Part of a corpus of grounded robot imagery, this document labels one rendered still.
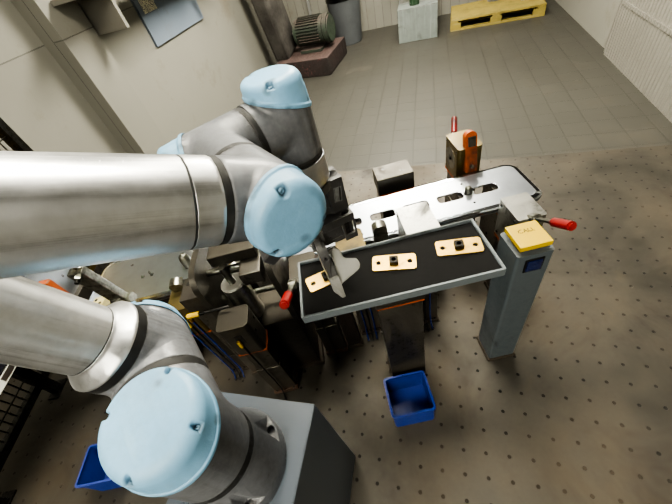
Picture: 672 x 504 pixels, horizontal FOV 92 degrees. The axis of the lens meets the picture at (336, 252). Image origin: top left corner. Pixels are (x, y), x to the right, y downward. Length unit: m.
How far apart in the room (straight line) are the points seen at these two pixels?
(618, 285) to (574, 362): 0.31
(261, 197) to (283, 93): 0.18
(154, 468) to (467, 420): 0.75
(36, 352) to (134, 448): 0.14
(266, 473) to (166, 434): 0.18
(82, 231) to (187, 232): 0.06
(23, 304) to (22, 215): 0.21
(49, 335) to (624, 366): 1.17
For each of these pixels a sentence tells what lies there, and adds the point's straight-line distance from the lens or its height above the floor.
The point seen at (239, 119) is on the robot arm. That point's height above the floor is 1.51.
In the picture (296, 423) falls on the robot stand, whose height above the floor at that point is 1.10.
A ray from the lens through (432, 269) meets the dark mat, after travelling 0.62.
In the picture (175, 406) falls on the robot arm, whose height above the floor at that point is 1.33.
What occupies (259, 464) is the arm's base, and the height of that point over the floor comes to 1.16.
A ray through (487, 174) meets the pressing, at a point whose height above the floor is 1.00.
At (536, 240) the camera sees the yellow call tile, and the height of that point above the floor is 1.16.
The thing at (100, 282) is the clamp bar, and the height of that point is 1.16.
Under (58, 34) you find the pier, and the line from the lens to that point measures 3.14.
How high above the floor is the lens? 1.65
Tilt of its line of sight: 46 degrees down
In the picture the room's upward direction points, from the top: 18 degrees counter-clockwise
